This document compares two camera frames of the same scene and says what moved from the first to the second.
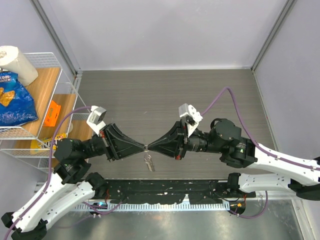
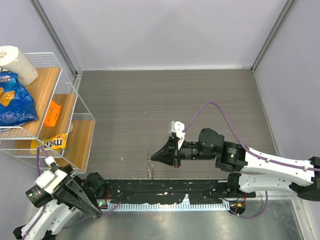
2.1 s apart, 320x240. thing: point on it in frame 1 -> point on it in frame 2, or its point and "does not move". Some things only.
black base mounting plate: [206, 191] does not move
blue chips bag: [17, 107] does not move
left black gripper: [119, 144] -> [69, 192]
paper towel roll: [11, 60] does not move
